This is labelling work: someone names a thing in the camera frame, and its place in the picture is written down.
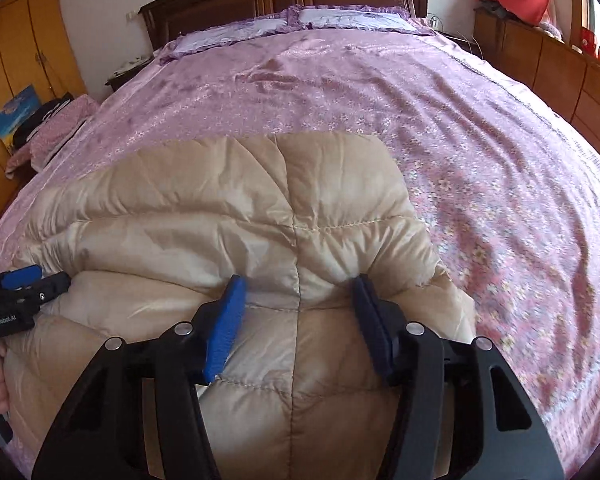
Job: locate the dark bedside table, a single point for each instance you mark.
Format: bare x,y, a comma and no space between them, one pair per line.
127,72

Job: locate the beige quilted down jacket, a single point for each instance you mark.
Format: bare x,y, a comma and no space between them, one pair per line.
151,238

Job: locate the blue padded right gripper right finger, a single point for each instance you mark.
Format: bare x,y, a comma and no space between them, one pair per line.
497,432

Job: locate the pink floral bedspread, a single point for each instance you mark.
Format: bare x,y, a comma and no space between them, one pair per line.
508,191

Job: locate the right purple ruffled pillow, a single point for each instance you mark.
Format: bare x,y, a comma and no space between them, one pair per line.
369,18

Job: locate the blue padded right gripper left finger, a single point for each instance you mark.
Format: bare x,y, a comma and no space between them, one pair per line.
98,432

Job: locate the orange wooden wardrobe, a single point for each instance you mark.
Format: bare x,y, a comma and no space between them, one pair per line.
34,52

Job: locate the purple ruffled pillow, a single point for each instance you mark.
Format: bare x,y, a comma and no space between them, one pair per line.
369,18
221,36

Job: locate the black clothes on stool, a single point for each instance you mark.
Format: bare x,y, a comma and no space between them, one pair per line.
45,111

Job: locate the red items on windowsill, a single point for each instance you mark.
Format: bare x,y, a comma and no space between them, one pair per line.
588,43

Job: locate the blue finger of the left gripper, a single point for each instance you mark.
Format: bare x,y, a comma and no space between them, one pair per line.
23,277

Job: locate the blue painting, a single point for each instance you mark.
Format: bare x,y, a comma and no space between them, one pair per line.
15,112

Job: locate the pink cloth covered stool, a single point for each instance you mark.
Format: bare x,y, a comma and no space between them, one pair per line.
47,140

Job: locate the brown wooden side cabinet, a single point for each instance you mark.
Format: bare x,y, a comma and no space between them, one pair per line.
566,80

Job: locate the left purple ruffled pillow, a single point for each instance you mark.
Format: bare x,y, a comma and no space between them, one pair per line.
221,36

